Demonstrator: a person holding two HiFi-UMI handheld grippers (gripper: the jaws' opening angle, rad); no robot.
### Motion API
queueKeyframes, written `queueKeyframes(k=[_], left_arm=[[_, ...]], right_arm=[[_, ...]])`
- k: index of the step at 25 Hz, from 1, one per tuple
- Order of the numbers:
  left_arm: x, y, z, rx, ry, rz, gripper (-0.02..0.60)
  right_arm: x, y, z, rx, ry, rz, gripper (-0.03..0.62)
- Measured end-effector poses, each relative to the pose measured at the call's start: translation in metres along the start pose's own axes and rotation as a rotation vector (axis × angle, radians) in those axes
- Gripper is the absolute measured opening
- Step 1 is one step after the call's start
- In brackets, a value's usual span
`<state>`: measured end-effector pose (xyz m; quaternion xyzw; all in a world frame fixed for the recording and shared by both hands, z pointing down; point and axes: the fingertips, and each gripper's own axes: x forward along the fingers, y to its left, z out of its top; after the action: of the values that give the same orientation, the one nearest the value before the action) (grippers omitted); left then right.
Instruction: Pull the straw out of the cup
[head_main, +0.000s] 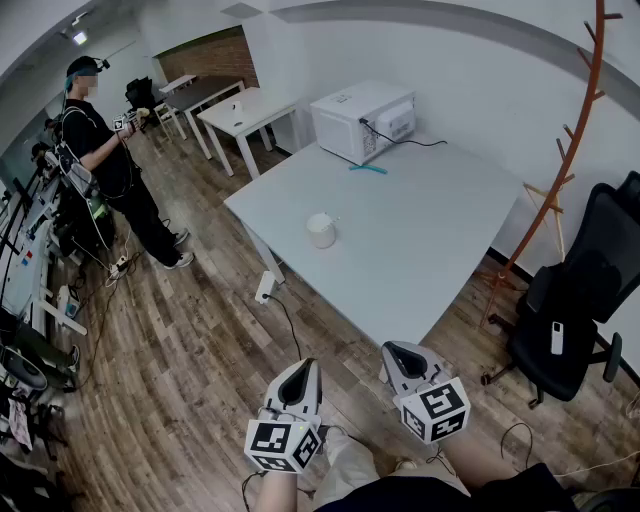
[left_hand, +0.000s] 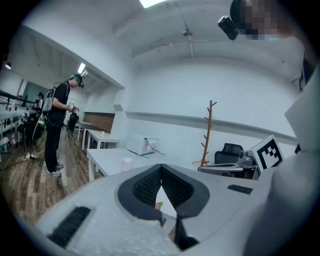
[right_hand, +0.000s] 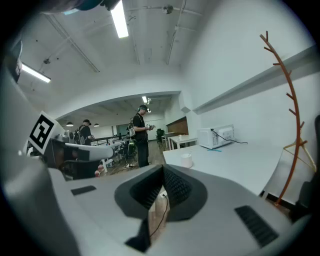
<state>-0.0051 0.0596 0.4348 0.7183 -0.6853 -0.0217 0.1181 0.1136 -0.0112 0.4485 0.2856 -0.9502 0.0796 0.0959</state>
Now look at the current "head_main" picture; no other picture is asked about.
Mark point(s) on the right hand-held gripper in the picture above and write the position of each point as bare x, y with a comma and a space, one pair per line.
435, 407

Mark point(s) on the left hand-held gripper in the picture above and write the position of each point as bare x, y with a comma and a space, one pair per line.
280, 445

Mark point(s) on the white mug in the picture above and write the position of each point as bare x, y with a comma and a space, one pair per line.
321, 235

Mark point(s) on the person's left forearm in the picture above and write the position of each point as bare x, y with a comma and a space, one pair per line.
277, 492

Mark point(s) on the person's right forearm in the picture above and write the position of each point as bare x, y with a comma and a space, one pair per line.
475, 460

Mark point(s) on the person's beige trousers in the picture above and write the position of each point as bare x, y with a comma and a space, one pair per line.
350, 465

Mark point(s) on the person's light shoe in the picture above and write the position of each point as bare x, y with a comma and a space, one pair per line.
406, 464

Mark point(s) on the white power strip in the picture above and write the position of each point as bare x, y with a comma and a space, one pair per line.
265, 287

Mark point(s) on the person's black shirt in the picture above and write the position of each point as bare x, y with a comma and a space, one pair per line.
450, 495

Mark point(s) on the white smartphone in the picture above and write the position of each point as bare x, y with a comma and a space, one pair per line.
557, 338

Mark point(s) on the black office chair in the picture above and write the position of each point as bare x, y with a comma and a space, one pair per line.
575, 300

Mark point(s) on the white floor socket strip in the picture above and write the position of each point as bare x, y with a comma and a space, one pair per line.
119, 267

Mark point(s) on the white microwave oven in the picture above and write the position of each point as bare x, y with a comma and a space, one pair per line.
345, 122

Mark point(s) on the white side table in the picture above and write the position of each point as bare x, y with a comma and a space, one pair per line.
245, 112

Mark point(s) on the orange wooden coat rack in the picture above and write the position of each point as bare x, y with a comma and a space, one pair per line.
580, 125

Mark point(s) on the white cluttered desk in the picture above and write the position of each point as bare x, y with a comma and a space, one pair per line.
30, 260

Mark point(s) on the dark top table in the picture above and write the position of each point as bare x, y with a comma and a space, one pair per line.
200, 92

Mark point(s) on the black mesh chair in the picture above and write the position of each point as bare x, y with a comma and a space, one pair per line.
140, 97

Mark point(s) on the pale wooden stick frame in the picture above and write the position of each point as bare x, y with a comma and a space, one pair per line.
547, 210

